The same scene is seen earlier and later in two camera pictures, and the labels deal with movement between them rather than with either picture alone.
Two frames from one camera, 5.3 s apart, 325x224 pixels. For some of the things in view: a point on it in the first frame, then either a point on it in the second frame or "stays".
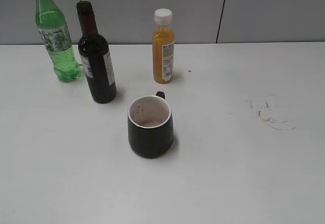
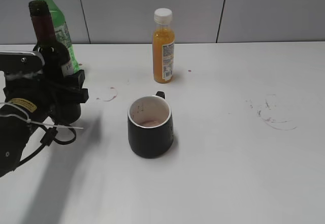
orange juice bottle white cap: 163,46 stays
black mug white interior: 150,126 stays
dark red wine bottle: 95,56 to 56,55
